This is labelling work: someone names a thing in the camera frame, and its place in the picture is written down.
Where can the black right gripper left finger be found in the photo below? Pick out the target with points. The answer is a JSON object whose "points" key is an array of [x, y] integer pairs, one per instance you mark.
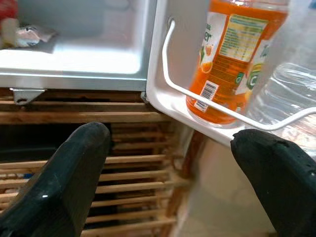
{"points": [[56, 187]]}

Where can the metal fridge foot bracket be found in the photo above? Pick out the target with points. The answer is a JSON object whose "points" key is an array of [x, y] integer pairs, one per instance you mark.
{"points": [[27, 95]]}

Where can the clear water bottle blue cap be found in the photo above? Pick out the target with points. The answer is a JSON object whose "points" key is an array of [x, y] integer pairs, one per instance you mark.
{"points": [[291, 93]]}

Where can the silver food packet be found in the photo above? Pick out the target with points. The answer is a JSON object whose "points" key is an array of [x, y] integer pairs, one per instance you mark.
{"points": [[34, 35]]}

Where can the small dark steel fridge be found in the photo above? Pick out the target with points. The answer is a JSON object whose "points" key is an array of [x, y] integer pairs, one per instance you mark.
{"points": [[98, 37]]}

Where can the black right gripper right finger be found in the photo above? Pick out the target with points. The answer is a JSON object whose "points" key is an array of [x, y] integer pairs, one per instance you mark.
{"points": [[284, 185]]}

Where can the orange juice bottle green cap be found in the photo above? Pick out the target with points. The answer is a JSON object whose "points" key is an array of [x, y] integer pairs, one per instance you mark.
{"points": [[222, 61]]}

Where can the wooden slat rack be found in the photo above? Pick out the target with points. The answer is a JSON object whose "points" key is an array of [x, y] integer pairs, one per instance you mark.
{"points": [[135, 175]]}

